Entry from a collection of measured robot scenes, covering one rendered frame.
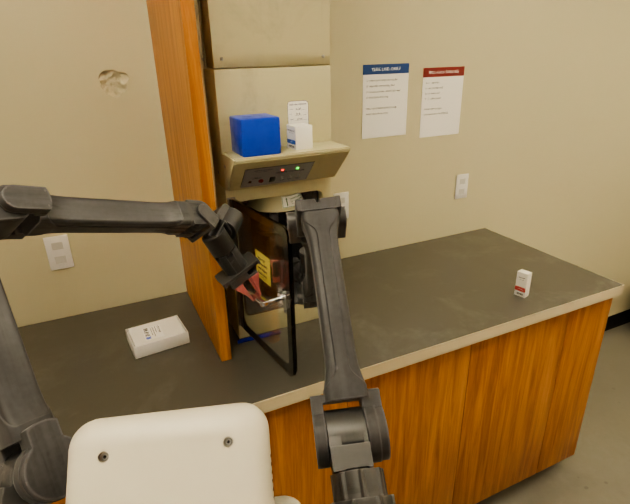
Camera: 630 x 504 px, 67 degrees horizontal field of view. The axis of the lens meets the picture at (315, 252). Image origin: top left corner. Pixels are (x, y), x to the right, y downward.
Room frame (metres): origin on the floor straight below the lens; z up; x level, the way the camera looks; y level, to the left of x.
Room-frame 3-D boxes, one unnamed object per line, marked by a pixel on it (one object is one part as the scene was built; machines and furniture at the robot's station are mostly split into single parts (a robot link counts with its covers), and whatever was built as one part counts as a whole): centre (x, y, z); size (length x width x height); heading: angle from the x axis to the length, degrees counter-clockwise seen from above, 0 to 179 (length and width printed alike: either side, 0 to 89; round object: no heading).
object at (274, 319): (1.11, 0.14, 1.19); 0.30 x 0.01 x 0.40; 33
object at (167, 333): (1.24, 0.48, 0.96); 0.16 x 0.12 x 0.04; 120
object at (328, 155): (1.26, 0.07, 1.46); 0.32 x 0.12 x 0.10; 115
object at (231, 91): (1.43, 0.14, 1.33); 0.32 x 0.25 x 0.77; 115
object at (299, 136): (1.28, 0.03, 1.54); 0.05 x 0.05 x 0.06; 29
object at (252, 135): (1.22, 0.14, 1.56); 0.10 x 0.10 x 0.09; 25
